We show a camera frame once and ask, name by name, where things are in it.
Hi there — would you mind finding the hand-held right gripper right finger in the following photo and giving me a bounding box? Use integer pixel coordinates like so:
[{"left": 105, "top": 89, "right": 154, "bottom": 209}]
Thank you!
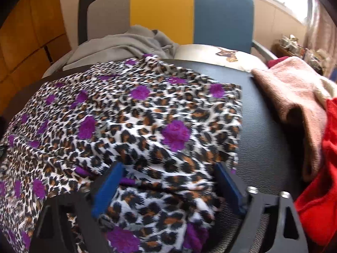
[{"left": 214, "top": 162, "right": 308, "bottom": 253}]

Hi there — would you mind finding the grey garment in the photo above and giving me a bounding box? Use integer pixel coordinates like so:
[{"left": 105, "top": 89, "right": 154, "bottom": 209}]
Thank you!
[{"left": 63, "top": 25, "right": 181, "bottom": 71}]

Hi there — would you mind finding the leopard print purple flower garment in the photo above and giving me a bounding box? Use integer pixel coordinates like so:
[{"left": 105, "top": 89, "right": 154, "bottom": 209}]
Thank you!
[{"left": 0, "top": 54, "right": 243, "bottom": 253}]

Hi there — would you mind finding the red garment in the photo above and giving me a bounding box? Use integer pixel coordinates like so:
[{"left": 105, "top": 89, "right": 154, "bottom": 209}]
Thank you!
[{"left": 267, "top": 57, "right": 337, "bottom": 245}]

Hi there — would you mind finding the white printed pillow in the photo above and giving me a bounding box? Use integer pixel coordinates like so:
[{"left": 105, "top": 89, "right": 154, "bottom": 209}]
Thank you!
[{"left": 174, "top": 44, "right": 267, "bottom": 71}]

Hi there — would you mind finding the beige sweater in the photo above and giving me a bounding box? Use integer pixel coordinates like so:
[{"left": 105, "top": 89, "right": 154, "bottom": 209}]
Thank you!
[{"left": 316, "top": 78, "right": 337, "bottom": 106}]

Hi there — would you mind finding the grey yellow blue armchair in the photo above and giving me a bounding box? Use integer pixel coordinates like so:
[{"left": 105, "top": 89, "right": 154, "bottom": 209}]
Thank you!
[{"left": 42, "top": 0, "right": 278, "bottom": 78}]

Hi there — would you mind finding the beige patterned curtain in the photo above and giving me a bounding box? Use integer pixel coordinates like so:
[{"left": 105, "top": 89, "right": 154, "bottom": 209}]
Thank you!
[{"left": 305, "top": 0, "right": 337, "bottom": 64}]

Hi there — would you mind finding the wooden side table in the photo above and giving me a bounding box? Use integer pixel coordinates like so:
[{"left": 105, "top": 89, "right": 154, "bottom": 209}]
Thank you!
[{"left": 272, "top": 34, "right": 327, "bottom": 71}]

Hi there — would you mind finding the orange wooden wardrobe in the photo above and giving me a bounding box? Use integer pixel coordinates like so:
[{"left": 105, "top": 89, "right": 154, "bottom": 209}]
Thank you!
[{"left": 0, "top": 0, "right": 71, "bottom": 116}]

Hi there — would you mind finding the pink fleece garment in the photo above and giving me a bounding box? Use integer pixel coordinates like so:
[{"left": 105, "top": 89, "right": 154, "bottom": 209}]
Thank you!
[{"left": 251, "top": 57, "right": 332, "bottom": 182}]

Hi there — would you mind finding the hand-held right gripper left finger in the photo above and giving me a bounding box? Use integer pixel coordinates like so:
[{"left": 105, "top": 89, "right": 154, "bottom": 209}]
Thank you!
[{"left": 29, "top": 161, "right": 125, "bottom": 253}]

